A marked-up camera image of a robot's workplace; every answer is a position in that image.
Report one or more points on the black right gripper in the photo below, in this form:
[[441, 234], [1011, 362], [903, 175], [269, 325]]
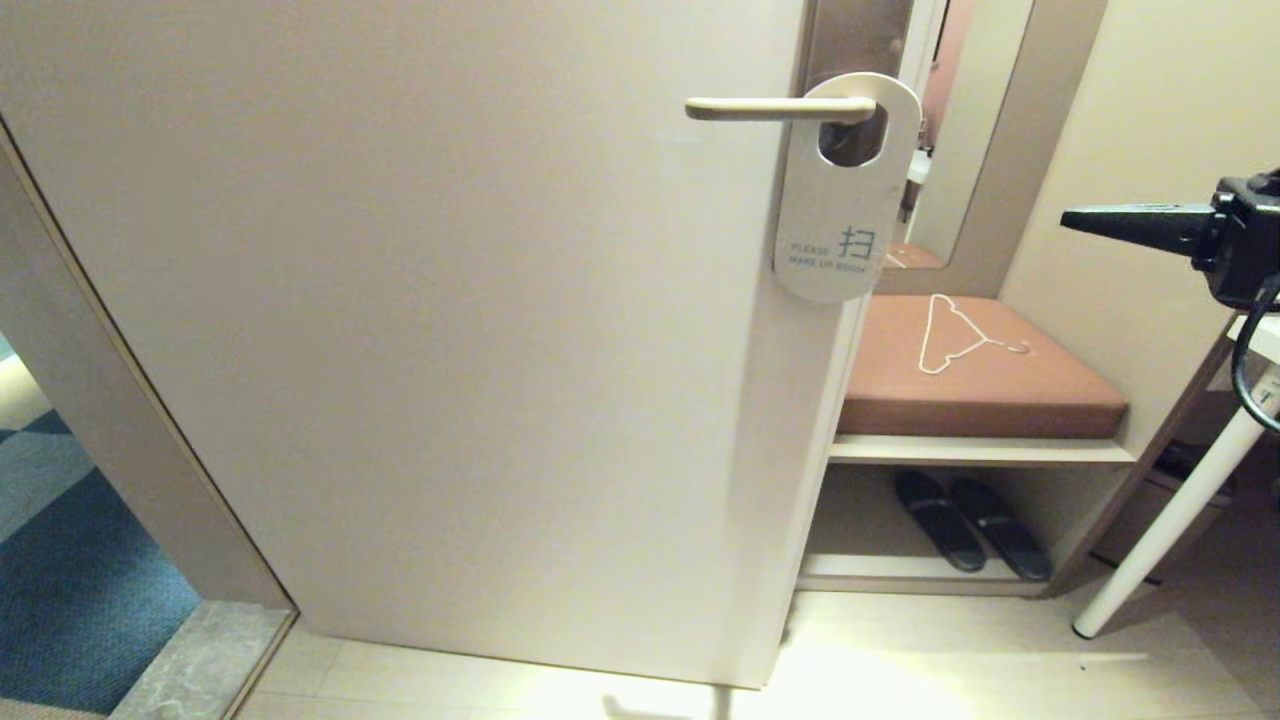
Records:
[[1250, 240]]

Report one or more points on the grey do-not-disturb door sign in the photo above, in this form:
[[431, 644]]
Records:
[[835, 210]]

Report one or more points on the beige room door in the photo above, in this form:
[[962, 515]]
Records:
[[400, 300]]

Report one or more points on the grey marble door threshold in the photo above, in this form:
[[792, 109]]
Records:
[[200, 660]]

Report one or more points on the white table top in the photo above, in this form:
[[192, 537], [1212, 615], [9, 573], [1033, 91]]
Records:
[[1262, 340]]

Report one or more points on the brown leather bench cushion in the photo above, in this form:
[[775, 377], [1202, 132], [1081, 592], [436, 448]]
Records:
[[980, 400]]

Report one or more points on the beige wooden bench shelf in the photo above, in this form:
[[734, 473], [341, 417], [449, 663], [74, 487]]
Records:
[[980, 451]]

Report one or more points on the white table leg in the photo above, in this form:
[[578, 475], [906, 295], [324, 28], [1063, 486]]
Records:
[[1170, 520]]

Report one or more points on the black slipper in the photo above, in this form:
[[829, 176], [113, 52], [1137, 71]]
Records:
[[1005, 535], [940, 525]]

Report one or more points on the blue patterned hallway carpet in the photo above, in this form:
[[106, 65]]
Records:
[[80, 580]]

